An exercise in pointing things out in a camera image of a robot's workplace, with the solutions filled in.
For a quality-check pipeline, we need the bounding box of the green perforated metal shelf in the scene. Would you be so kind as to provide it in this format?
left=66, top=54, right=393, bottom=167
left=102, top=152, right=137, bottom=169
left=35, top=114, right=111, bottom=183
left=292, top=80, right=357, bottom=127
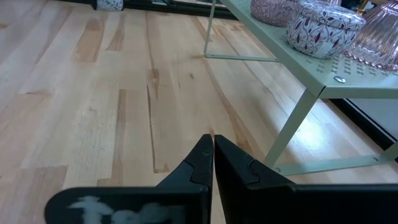
left=203, top=0, right=398, bottom=177

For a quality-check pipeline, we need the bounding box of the blue patterned candle tin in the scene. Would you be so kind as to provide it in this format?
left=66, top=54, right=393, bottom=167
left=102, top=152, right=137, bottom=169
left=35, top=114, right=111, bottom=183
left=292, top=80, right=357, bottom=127
left=95, top=0, right=125, bottom=12

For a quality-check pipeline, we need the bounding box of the pink ribbed glass candle holder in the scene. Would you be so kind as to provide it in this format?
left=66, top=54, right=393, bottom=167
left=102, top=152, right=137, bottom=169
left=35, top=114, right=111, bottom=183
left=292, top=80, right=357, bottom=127
left=343, top=0, right=398, bottom=72

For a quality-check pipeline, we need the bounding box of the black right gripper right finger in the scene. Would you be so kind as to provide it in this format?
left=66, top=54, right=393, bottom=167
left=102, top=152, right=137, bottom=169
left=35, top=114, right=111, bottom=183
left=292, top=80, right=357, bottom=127
left=213, top=134, right=398, bottom=224

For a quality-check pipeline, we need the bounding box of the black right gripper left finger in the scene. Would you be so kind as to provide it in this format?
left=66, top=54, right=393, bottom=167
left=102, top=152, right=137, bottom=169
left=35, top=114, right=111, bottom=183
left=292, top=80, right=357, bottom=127
left=44, top=133, right=215, bottom=224

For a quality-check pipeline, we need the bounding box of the pink patterned candle tin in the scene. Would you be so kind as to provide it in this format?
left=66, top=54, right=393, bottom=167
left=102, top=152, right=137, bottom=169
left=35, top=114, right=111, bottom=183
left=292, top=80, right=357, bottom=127
left=250, top=0, right=301, bottom=28

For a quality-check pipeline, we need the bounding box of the tall gold candlestick holder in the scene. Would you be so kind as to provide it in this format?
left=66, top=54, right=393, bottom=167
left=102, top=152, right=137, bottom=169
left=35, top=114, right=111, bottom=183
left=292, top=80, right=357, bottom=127
left=357, top=0, right=373, bottom=15

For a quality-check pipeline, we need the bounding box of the white purple patterned candle tin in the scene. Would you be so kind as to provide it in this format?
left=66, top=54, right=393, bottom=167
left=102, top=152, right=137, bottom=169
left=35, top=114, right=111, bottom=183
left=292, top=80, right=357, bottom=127
left=286, top=0, right=368, bottom=60

